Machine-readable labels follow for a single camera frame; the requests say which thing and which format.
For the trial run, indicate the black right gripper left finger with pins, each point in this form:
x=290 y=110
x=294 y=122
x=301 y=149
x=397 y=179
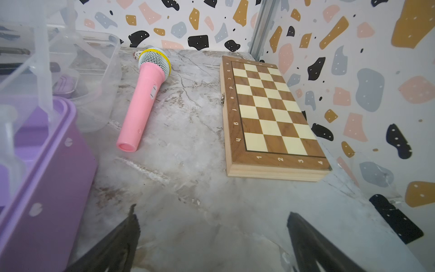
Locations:
x=115 y=253

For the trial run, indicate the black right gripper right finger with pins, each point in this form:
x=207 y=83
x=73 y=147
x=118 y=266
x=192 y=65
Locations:
x=313 y=251

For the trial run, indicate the purple toolbox with clear lid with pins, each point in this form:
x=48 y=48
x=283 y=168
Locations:
x=57 y=83

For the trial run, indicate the wooden chessboard box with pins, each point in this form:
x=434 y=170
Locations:
x=266 y=134

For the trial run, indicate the pink toy microphone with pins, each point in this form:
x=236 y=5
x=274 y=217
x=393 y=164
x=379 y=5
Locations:
x=154 y=70

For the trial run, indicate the aluminium corner post right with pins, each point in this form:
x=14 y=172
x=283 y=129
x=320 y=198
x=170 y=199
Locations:
x=263 y=25

